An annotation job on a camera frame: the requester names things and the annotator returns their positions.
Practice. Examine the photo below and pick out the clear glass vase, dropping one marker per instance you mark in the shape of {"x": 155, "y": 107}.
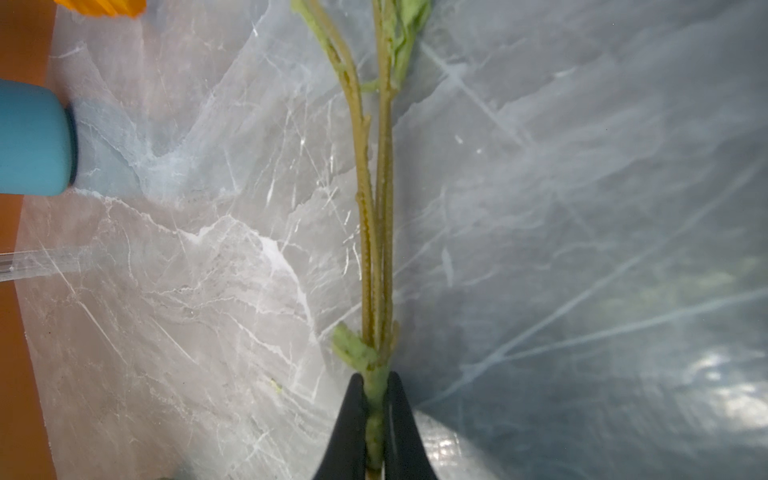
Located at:
{"x": 46, "y": 262}

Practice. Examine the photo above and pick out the orange yellow rose stem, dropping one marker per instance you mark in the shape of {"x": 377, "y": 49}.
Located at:
{"x": 105, "y": 8}

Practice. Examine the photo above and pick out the small orange bud stem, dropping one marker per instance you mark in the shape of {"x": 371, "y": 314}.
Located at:
{"x": 397, "y": 26}

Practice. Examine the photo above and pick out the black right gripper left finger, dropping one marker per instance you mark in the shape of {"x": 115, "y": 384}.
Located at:
{"x": 345, "y": 455}

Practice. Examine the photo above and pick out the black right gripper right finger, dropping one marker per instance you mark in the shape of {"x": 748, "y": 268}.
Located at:
{"x": 405, "y": 457}

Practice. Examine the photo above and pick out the teal ceramic vase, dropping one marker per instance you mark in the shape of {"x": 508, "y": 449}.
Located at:
{"x": 38, "y": 141}

